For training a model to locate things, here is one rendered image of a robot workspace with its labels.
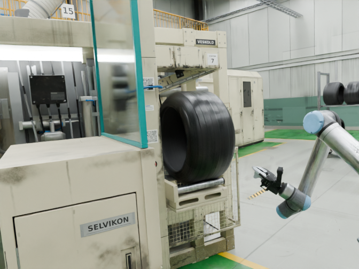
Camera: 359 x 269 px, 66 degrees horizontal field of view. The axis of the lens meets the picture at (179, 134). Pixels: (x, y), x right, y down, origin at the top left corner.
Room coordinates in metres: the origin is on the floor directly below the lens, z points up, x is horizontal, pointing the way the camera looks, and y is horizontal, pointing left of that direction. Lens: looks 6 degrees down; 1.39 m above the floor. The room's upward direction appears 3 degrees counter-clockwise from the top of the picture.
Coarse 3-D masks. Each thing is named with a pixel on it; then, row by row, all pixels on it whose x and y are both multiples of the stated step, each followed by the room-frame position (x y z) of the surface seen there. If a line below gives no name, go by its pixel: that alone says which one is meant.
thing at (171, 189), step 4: (168, 184) 1.53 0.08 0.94; (172, 184) 1.51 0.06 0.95; (168, 188) 1.54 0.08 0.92; (172, 188) 1.49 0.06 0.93; (176, 188) 1.49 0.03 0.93; (168, 192) 1.54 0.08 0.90; (172, 192) 1.50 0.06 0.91; (176, 192) 1.49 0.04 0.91; (168, 196) 1.54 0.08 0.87; (172, 196) 1.50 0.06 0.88; (176, 196) 1.49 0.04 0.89; (172, 200) 1.50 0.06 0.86; (176, 200) 1.49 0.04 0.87
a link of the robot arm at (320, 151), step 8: (320, 144) 1.55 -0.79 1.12; (312, 152) 1.60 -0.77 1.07; (320, 152) 1.55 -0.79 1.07; (328, 152) 1.56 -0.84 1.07; (312, 160) 1.59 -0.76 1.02; (320, 160) 1.56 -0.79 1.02; (312, 168) 1.59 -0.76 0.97; (320, 168) 1.58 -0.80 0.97; (304, 176) 1.64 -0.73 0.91; (312, 176) 1.60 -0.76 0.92; (304, 184) 1.63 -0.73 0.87; (312, 184) 1.61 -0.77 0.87; (304, 192) 1.64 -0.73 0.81; (312, 192) 1.64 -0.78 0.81
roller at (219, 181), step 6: (210, 180) 1.65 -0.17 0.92; (216, 180) 1.66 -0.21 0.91; (222, 180) 1.67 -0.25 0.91; (180, 186) 1.56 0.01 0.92; (186, 186) 1.57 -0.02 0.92; (192, 186) 1.58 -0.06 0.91; (198, 186) 1.59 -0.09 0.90; (204, 186) 1.61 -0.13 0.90; (210, 186) 1.64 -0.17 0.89; (180, 192) 1.54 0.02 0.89
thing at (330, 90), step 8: (320, 72) 6.22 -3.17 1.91; (320, 80) 6.22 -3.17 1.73; (328, 80) 6.59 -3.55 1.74; (320, 88) 6.21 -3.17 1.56; (328, 88) 6.13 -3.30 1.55; (336, 88) 6.02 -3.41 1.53; (344, 88) 6.27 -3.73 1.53; (352, 88) 5.77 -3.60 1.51; (320, 96) 6.21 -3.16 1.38; (328, 96) 6.08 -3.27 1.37; (336, 96) 5.99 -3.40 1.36; (344, 96) 5.88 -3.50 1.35; (352, 96) 5.75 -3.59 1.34; (320, 104) 6.21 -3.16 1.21; (328, 104) 6.20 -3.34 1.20; (336, 104) 6.11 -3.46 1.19; (344, 104) 6.25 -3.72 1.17; (352, 104) 5.89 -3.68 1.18; (344, 128) 6.30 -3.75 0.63
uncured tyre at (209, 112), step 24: (168, 96) 1.78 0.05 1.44; (192, 96) 1.61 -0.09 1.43; (216, 96) 1.69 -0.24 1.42; (168, 120) 1.97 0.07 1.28; (192, 120) 1.50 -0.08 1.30; (216, 120) 1.53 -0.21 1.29; (168, 144) 1.98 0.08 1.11; (192, 144) 1.48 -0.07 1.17; (216, 144) 1.51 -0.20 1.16; (168, 168) 1.76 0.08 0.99; (192, 168) 1.52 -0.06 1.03; (216, 168) 1.57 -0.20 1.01
